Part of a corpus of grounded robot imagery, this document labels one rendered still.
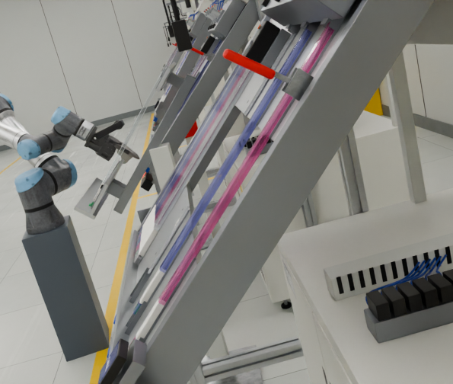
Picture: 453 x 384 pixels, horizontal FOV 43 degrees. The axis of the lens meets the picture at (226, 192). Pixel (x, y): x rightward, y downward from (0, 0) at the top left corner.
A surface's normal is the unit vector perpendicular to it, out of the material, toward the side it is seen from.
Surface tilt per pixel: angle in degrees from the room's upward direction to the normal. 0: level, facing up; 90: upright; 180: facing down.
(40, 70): 90
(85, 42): 90
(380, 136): 90
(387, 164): 90
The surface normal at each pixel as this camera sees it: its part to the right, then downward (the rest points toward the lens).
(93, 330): 0.21, 0.22
